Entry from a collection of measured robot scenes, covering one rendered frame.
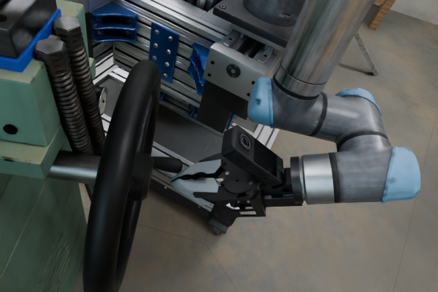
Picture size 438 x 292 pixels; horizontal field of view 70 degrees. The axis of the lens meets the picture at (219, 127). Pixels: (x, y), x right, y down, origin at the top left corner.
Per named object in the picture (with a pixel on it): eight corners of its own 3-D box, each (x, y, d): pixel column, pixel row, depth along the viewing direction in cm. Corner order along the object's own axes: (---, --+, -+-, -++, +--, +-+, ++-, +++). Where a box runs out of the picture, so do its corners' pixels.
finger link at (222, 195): (193, 206, 48) (249, 204, 46) (190, 201, 47) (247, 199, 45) (198, 180, 51) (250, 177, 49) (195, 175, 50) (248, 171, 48)
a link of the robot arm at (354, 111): (322, 74, 52) (332, 123, 44) (384, 90, 53) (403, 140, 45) (302, 106, 57) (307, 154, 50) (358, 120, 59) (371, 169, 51)
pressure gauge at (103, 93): (100, 128, 67) (98, 101, 61) (82, 124, 67) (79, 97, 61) (108, 107, 71) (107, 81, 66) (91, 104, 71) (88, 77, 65)
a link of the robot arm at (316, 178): (334, 186, 41) (326, 139, 47) (298, 188, 43) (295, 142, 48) (334, 212, 47) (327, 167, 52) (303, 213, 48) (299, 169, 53)
